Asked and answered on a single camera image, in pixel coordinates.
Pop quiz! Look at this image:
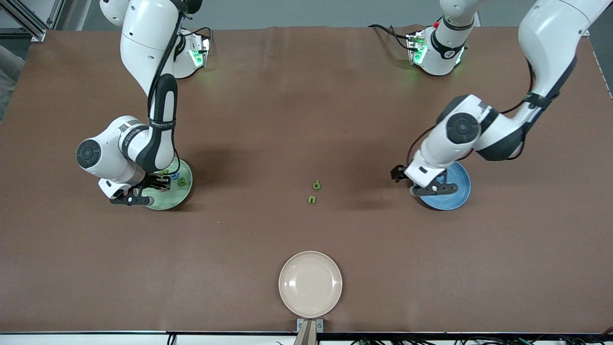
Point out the light green plate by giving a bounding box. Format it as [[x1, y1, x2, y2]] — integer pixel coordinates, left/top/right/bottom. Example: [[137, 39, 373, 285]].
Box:
[[141, 158, 193, 211]]

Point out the blue plate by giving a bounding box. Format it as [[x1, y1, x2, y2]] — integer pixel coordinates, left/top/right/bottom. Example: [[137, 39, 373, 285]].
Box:
[[416, 161, 472, 211]]

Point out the beige plate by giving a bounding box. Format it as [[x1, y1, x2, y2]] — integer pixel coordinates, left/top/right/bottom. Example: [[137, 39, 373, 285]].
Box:
[[278, 251, 343, 319]]

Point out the person in khaki clothing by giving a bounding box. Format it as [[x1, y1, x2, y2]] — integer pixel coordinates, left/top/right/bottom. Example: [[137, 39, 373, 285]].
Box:
[[0, 46, 25, 120]]

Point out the black base cable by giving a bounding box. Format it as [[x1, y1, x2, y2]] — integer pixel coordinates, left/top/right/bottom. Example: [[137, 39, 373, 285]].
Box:
[[189, 24, 214, 44], [368, 24, 413, 51]]

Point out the grey metal bracket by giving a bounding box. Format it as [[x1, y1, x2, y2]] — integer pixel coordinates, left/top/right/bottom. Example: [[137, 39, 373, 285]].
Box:
[[296, 318, 325, 333]]

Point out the aluminium frame profile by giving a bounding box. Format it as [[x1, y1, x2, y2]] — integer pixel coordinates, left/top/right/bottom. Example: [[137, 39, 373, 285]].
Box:
[[5, 0, 65, 43]]

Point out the aluminium camera post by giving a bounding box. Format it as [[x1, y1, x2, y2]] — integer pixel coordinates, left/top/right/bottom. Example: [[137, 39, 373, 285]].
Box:
[[293, 320, 318, 345]]

